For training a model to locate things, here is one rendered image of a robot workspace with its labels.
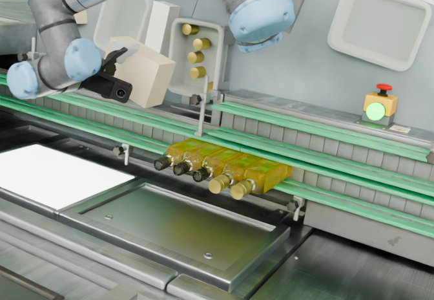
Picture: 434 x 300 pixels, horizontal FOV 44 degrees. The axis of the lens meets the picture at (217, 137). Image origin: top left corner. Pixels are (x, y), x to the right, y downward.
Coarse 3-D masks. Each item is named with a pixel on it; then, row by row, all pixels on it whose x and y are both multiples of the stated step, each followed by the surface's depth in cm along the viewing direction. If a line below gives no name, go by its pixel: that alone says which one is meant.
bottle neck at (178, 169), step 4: (188, 160) 135; (176, 164) 132; (180, 164) 132; (184, 164) 133; (188, 164) 134; (172, 168) 133; (176, 168) 133; (180, 168) 131; (184, 168) 132; (188, 168) 134; (176, 172) 133; (180, 172) 132; (184, 172) 133
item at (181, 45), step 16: (176, 32) 161; (208, 32) 163; (176, 48) 163; (192, 48) 166; (208, 48) 164; (176, 64) 165; (192, 64) 167; (208, 64) 165; (176, 80) 167; (192, 80) 168
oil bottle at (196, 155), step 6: (204, 144) 146; (210, 144) 146; (192, 150) 139; (198, 150) 140; (204, 150) 141; (210, 150) 141; (216, 150) 143; (186, 156) 136; (192, 156) 136; (198, 156) 136; (204, 156) 137; (192, 162) 136; (198, 162) 136; (192, 168) 136; (198, 168) 136
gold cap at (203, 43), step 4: (196, 40) 160; (200, 40) 159; (204, 40) 161; (208, 40) 163; (196, 44) 160; (200, 44) 160; (204, 44) 160; (208, 44) 162; (196, 48) 161; (200, 48) 160; (204, 48) 162
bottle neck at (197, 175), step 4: (200, 168) 132; (204, 168) 131; (208, 168) 132; (196, 172) 129; (200, 172) 129; (204, 172) 130; (208, 172) 131; (192, 176) 130; (196, 176) 131; (200, 176) 132; (204, 176) 130; (208, 176) 131; (196, 180) 130; (200, 180) 129
